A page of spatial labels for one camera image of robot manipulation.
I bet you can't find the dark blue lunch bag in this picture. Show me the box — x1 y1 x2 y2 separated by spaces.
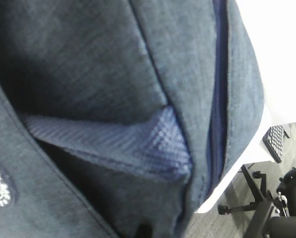
0 0 264 238

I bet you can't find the black office chair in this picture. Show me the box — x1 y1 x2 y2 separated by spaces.
217 120 296 238

